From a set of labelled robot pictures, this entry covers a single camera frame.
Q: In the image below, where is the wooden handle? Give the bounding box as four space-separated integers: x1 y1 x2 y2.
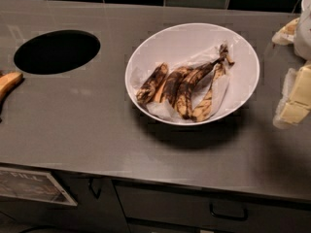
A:
0 72 23 101

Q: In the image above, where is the dark cabinet drawer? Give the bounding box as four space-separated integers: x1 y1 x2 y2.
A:
115 182 311 233

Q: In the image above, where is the framed sign on cabinet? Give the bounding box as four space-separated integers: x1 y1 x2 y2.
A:
0 167 78 206

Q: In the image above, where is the black cabinet door handle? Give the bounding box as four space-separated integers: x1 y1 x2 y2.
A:
88 178 102 199

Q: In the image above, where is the black drawer handle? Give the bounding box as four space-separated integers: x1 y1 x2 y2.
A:
209 203 249 221

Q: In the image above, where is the brown spotted banana bunch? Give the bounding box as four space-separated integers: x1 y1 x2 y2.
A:
136 44 230 122

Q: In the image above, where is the white bowl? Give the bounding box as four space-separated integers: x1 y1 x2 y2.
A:
125 23 259 122

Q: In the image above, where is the round black counter hole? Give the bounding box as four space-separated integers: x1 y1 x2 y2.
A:
14 30 100 75

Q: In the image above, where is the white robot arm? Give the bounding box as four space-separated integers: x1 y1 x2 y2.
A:
272 0 311 129

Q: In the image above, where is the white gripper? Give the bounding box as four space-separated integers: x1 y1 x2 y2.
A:
272 7 311 129

